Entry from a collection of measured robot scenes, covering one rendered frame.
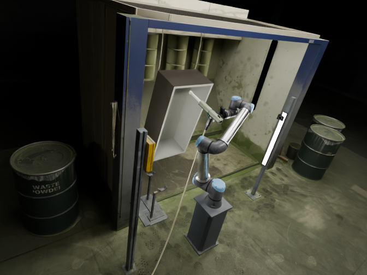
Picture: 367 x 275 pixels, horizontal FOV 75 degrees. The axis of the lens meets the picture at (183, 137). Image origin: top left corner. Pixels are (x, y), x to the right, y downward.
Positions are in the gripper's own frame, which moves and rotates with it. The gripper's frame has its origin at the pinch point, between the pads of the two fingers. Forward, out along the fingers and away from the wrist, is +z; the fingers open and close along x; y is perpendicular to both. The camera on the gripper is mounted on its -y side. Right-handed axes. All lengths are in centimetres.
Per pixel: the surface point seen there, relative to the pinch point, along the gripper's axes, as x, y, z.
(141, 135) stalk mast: -11, -8, 81
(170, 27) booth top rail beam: 49, -59, 32
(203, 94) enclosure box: 67, 28, -61
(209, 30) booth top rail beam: 46, -60, -10
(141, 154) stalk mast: -13, 9, 79
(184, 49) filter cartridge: 175, 19, -105
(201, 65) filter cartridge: 169, 45, -150
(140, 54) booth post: 46, -38, 57
